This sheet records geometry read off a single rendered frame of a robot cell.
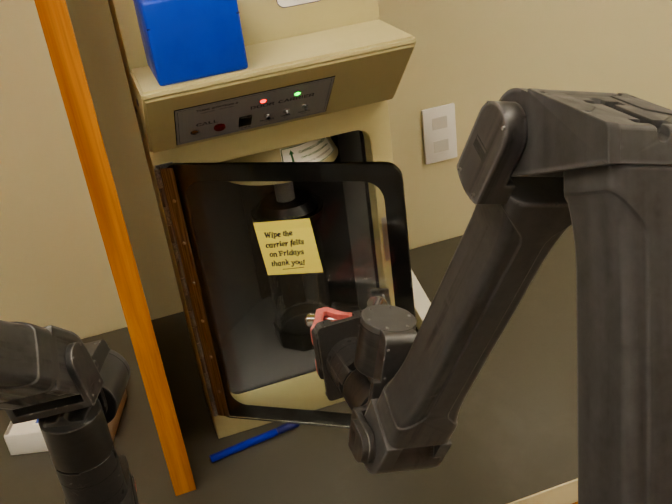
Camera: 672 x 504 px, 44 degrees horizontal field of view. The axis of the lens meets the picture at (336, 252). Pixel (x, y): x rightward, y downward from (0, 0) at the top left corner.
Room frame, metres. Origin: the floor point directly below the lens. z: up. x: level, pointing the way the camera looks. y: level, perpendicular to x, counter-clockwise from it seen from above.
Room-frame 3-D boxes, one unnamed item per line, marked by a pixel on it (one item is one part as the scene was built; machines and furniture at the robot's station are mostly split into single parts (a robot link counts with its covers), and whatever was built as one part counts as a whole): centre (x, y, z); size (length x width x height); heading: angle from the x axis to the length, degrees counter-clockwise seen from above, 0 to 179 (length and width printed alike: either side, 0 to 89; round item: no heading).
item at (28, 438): (1.06, 0.46, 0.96); 0.16 x 0.12 x 0.04; 88
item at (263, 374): (0.92, 0.06, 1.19); 0.30 x 0.01 x 0.40; 71
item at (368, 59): (0.97, 0.04, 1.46); 0.32 x 0.11 x 0.10; 105
